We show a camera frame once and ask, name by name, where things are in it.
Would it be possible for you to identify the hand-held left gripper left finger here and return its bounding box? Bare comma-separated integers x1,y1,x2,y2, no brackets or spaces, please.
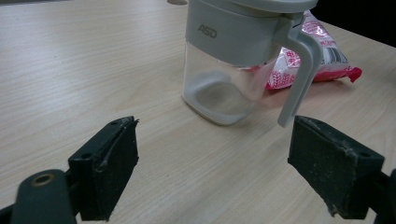
67,115,140,222

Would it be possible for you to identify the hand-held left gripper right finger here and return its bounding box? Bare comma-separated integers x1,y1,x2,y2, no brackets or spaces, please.
287,115,386,220

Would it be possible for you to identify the pink white plastic bag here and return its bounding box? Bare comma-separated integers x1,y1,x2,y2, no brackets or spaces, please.
265,9,363,91

